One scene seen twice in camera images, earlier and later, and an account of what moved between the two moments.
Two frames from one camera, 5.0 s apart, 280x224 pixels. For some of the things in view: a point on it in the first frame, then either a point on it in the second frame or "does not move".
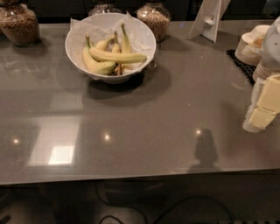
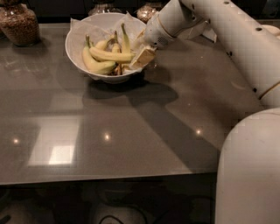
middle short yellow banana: (115, 48) does not move
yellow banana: (115, 57) does not move
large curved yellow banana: (93, 64) does not move
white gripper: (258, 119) to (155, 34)
